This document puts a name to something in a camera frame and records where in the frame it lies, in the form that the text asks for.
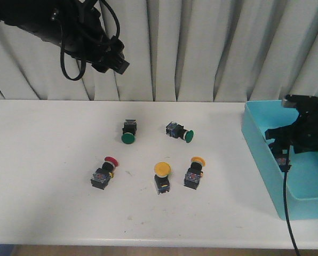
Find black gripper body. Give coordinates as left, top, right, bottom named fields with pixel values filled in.
left=60, top=5, right=124, bottom=74
left=291, top=105, right=318, bottom=154

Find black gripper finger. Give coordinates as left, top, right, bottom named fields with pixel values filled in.
left=105, top=53, right=130, bottom=75
left=268, top=141, right=290, bottom=157
left=264, top=125, right=294, bottom=143

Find red push button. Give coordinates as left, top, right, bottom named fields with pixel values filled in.
left=90, top=156, right=119, bottom=190
left=273, top=149, right=291, bottom=173

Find yellow push button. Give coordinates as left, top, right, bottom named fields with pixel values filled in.
left=154, top=162, right=171, bottom=195
left=184, top=156, right=205, bottom=190

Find turquoise plastic box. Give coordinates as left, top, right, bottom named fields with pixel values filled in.
left=242, top=100, right=318, bottom=220

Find white pleated curtain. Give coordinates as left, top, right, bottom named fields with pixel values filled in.
left=0, top=1, right=318, bottom=102

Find green push button left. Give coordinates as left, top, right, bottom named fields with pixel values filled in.
left=121, top=119, right=137, bottom=145

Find green push button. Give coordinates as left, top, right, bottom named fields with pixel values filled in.
left=165, top=122, right=194, bottom=143
left=121, top=119, right=137, bottom=145

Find green push button right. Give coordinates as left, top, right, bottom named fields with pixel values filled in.
left=165, top=122, right=194, bottom=143

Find yellow push button lying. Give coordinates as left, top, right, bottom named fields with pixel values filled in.
left=184, top=156, right=205, bottom=190

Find red push button lying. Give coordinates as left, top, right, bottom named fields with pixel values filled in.
left=90, top=156, right=119, bottom=190

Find black cable left side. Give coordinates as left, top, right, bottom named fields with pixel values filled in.
left=59, top=0, right=122, bottom=82

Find black cable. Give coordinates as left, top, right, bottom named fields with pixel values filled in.
left=281, top=143, right=303, bottom=256
left=59, top=0, right=122, bottom=82

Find black cable right side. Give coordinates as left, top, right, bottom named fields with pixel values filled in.
left=281, top=143, right=303, bottom=256

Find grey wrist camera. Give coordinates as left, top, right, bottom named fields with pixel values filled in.
left=281, top=94, right=318, bottom=108

